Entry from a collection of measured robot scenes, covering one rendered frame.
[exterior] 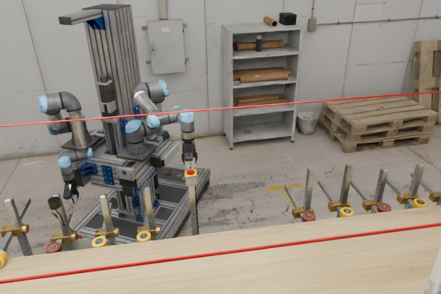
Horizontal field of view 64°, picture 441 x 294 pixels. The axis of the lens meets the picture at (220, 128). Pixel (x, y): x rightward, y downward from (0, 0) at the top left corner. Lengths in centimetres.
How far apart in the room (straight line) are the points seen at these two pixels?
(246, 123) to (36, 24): 289
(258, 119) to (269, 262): 333
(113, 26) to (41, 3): 204
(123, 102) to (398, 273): 207
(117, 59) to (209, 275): 158
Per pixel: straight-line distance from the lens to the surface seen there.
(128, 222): 336
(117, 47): 262
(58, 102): 248
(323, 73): 522
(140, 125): 259
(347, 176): 237
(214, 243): 208
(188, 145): 195
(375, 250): 219
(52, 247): 227
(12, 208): 230
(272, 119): 515
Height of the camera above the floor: 237
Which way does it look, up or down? 27 degrees down
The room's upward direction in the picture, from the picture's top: 1 degrees counter-clockwise
